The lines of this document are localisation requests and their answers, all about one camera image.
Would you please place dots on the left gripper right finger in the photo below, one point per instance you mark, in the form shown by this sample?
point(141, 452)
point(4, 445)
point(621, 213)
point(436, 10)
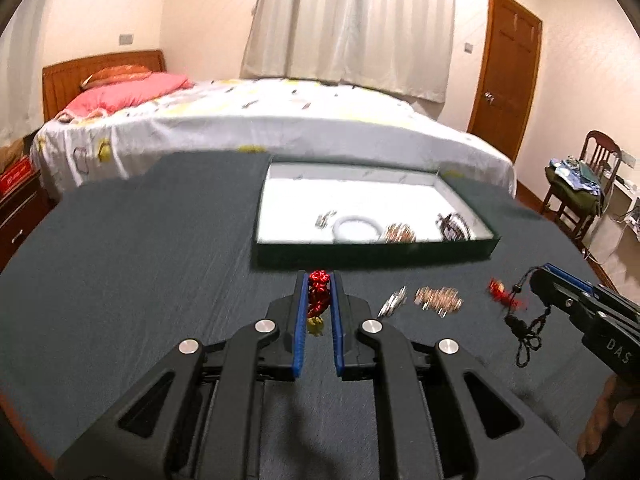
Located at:
point(439, 413)

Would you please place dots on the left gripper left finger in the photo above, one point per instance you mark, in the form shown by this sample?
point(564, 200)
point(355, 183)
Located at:
point(196, 413)

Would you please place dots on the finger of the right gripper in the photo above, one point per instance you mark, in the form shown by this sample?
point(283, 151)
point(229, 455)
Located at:
point(562, 275)
point(559, 294)

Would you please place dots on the black cord red pendant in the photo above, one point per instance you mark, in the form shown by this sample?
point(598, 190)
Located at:
point(528, 334)

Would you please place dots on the red knot gold charm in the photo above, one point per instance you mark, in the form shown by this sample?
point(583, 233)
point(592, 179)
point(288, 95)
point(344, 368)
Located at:
point(319, 299)

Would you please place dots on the dark green jewelry tray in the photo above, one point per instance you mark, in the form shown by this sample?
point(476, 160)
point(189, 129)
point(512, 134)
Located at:
point(426, 217)

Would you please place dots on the person's right hand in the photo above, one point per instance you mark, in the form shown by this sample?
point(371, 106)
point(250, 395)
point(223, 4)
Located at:
point(617, 403)

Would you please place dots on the white side desk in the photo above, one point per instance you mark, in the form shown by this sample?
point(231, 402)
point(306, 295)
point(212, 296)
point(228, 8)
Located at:
point(622, 200)

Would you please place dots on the clothes pile on chair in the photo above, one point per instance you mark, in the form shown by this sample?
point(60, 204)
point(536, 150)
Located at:
point(575, 186)

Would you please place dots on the wooden chair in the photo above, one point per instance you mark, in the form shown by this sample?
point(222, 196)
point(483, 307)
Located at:
point(600, 152)

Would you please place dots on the dark grey table cloth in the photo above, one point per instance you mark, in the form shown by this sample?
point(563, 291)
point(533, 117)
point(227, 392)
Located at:
point(123, 270)

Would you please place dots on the brown wooden door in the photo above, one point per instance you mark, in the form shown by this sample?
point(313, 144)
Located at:
point(508, 76)

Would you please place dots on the white jade bangle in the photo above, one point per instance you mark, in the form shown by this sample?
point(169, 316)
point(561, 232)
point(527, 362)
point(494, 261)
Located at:
point(356, 230)

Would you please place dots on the small silver earrings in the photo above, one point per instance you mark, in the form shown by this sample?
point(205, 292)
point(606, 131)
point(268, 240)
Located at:
point(324, 219)

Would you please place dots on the dark wooden nightstand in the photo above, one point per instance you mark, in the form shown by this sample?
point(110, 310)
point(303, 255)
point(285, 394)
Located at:
point(21, 211)

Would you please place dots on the bed with patterned sheet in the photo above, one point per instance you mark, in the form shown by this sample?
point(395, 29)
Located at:
point(278, 116)

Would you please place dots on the white curtains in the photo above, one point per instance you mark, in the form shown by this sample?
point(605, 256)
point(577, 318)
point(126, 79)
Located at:
point(401, 47)

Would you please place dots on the red box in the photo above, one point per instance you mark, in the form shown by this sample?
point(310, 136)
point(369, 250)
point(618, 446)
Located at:
point(15, 175)

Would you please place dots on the pink pillow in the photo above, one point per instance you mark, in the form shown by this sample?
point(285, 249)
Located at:
point(108, 99)

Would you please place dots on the orange pillow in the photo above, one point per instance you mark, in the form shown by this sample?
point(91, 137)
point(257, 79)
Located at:
point(115, 75)

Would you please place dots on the wooden headboard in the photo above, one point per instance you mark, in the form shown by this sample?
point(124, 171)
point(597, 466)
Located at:
point(61, 82)

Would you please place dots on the wall socket above headboard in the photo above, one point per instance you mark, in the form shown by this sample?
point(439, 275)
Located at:
point(124, 40)

